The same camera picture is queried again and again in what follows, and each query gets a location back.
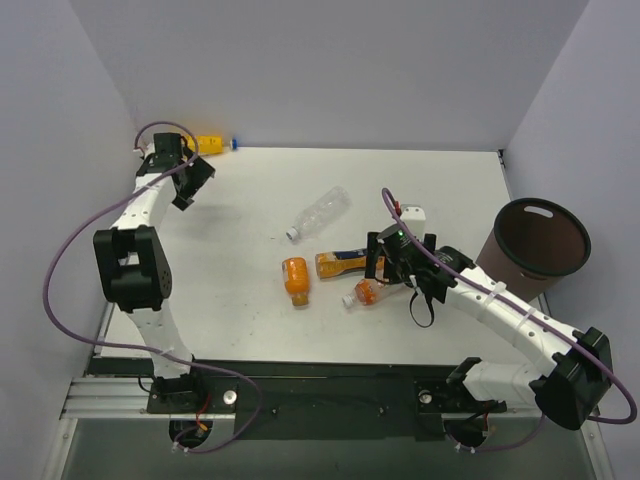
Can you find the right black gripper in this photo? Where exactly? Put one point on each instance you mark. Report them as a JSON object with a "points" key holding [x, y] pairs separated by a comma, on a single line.
{"points": [[373, 248]]}

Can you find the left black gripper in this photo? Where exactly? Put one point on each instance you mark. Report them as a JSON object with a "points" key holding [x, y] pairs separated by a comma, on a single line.
{"points": [[195, 175]]}

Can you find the yellow bottle blue cap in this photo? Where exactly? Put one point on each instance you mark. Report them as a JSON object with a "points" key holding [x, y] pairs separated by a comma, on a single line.
{"points": [[208, 145]]}

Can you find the orange floral tea bottle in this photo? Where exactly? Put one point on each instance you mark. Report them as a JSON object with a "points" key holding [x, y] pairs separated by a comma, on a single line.
{"points": [[368, 292]]}

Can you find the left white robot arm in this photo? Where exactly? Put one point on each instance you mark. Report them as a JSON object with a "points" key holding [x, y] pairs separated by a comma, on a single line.
{"points": [[135, 273]]}

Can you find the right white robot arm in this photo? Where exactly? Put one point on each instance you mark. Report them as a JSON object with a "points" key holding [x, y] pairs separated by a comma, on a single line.
{"points": [[564, 372]]}

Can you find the brown round bin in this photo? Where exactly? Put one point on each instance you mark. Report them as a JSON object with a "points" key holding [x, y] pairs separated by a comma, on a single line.
{"points": [[533, 244]]}

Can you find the orange bottle navy label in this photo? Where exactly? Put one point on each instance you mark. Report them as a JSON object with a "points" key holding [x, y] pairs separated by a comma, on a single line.
{"points": [[334, 264]]}

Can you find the clear empty plastic bottle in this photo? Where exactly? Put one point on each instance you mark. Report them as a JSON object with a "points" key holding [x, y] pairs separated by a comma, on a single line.
{"points": [[324, 211]]}

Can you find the short orange juice bottle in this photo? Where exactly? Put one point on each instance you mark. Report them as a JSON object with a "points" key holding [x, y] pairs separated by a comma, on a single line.
{"points": [[296, 280]]}

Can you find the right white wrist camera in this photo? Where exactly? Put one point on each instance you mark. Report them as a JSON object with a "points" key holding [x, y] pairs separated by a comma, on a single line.
{"points": [[413, 217]]}

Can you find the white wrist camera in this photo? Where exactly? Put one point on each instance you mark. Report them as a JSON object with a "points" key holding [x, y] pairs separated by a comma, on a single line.
{"points": [[144, 150], [413, 217]]}

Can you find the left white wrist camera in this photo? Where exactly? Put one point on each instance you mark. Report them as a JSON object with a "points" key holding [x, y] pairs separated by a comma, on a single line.
{"points": [[144, 150]]}

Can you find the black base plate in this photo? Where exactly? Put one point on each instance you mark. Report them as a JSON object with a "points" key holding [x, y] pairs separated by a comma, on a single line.
{"points": [[322, 401]]}

